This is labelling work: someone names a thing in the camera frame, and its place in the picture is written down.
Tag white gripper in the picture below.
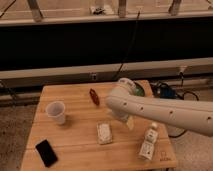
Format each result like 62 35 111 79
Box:
109 110 134 130

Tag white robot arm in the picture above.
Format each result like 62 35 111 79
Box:
105 78 213 137

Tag green ceramic bowl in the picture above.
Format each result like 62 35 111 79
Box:
135 83 145 97

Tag small white plastic bottle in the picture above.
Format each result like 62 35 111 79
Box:
139 122 158 161

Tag blue device on floor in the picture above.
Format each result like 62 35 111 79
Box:
158 84 176 99

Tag black smartphone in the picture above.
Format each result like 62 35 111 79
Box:
35 140 58 167

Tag black cables on floor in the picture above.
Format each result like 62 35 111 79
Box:
150 71 200 139

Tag black hanging cable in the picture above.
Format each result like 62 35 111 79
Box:
111 10 141 81

